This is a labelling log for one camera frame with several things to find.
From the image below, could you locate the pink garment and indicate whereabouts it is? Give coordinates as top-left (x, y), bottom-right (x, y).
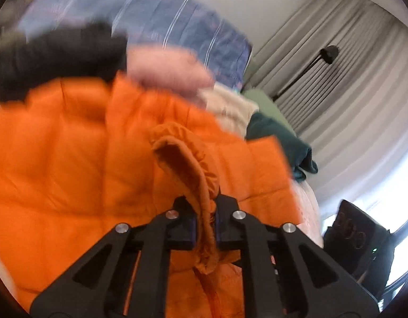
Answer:
top-left (126, 46), bottom-right (217, 101)

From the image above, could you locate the black garment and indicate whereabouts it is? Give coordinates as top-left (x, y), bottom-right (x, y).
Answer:
top-left (0, 21), bottom-right (129, 105)

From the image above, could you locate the orange puffer jacket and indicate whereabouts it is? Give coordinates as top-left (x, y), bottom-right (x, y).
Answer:
top-left (0, 74), bottom-right (307, 318)

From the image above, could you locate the grey white curtain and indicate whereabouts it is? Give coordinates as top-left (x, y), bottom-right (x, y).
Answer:
top-left (247, 0), bottom-right (408, 206)

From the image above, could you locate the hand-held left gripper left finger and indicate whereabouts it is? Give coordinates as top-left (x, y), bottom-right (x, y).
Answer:
top-left (29, 196), bottom-right (198, 318)

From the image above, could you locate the light green pillow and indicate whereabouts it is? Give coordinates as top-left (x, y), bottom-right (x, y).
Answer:
top-left (242, 88), bottom-right (299, 137)

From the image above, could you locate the black floor lamp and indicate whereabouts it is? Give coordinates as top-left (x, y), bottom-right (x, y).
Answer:
top-left (273, 45), bottom-right (340, 100)

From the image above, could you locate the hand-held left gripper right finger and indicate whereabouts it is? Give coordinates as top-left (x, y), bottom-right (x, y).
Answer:
top-left (215, 195), bottom-right (380, 318)

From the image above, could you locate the blue plaid quilt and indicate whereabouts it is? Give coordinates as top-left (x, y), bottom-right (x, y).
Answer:
top-left (17, 0), bottom-right (253, 91)

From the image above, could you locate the cream pink blanket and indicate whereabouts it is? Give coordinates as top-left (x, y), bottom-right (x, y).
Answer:
top-left (0, 84), bottom-right (324, 305)

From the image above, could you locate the dark green garment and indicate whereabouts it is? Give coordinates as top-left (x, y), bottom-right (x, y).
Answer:
top-left (245, 113), bottom-right (319, 183)

